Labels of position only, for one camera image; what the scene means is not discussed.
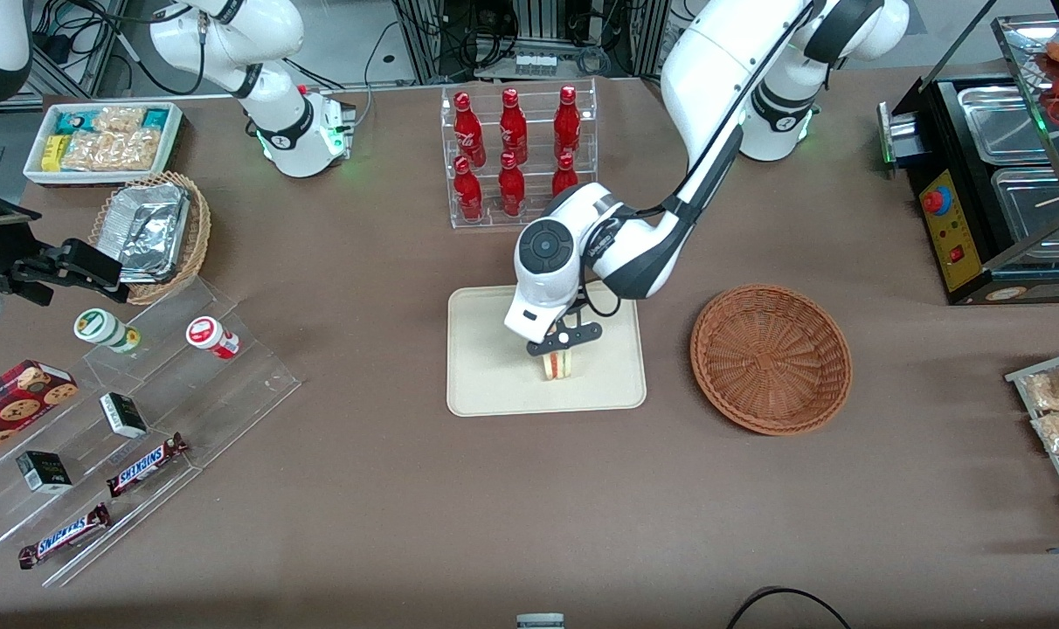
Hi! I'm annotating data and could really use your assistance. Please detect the white snack bin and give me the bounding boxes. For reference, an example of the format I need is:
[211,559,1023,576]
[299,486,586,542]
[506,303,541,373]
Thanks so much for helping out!
[23,101,184,188]

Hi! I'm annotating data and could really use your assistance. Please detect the Snickers chocolate bar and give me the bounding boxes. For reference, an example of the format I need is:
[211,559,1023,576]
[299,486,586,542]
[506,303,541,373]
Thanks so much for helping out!
[105,432,190,498]
[17,503,113,570]

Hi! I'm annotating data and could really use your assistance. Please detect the clear acrylic stepped display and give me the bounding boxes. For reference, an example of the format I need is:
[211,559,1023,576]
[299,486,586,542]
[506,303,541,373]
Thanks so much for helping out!
[0,278,302,588]

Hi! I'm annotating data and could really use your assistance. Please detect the stack of foil containers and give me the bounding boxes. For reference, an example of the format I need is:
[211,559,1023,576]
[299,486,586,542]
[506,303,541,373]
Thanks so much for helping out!
[108,183,190,283]

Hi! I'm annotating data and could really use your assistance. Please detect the small tan wicker basket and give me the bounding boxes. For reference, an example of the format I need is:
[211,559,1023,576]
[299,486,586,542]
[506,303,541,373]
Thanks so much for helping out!
[87,171,212,306]

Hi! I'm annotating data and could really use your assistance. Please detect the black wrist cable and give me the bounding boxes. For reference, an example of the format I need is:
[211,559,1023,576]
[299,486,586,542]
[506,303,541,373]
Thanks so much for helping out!
[577,278,623,320]

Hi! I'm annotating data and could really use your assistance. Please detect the red-lidded white cup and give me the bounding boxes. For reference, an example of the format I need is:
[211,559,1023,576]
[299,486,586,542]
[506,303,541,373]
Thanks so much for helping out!
[185,315,241,361]

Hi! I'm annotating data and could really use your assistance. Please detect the red cola bottle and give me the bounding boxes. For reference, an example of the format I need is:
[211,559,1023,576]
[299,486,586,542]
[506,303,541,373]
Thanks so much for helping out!
[553,84,583,159]
[550,153,581,198]
[499,87,530,165]
[453,91,488,168]
[453,156,485,223]
[497,151,528,218]

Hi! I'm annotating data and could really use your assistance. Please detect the round brown wicker basket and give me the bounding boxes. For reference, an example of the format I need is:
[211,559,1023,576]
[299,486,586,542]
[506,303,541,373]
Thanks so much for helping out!
[690,283,853,437]

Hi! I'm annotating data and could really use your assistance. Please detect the steel food warmer pan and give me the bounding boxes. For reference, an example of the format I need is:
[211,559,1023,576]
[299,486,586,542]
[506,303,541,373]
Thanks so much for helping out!
[990,165,1059,265]
[957,84,1052,165]

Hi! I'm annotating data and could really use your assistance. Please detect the clear bag of rice crackers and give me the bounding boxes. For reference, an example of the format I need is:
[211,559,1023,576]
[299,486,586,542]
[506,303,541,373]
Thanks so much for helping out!
[61,128,163,173]
[93,106,147,135]

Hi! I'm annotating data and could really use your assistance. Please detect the black cable loop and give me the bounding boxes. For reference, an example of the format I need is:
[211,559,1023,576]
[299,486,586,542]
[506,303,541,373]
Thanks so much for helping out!
[725,586,855,629]

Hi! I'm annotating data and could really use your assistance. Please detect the small dark green box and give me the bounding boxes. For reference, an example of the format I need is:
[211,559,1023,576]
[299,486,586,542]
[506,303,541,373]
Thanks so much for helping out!
[15,450,73,494]
[99,392,149,439]

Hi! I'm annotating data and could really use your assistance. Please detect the cream plastic serving tray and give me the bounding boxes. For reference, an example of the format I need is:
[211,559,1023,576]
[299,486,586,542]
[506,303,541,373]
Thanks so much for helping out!
[446,284,648,418]

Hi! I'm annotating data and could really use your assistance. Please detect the red cookie box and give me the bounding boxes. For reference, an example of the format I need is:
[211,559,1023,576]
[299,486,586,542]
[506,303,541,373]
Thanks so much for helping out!
[0,359,80,465]

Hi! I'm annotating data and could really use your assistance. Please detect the clear acrylic bottle rack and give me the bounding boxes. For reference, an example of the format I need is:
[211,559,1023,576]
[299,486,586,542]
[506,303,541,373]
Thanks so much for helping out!
[440,78,599,231]

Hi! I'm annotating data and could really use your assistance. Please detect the black food warmer cabinet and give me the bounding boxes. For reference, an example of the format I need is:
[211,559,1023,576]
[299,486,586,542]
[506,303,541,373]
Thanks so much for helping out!
[877,13,1059,306]

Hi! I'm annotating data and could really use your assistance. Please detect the green-lidded white cup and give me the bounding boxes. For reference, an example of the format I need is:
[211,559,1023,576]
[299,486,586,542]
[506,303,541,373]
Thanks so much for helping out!
[73,308,142,354]

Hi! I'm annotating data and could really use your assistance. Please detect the grey metal snack tray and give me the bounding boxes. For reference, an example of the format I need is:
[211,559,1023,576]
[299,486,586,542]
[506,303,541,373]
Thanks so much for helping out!
[1005,347,1059,536]

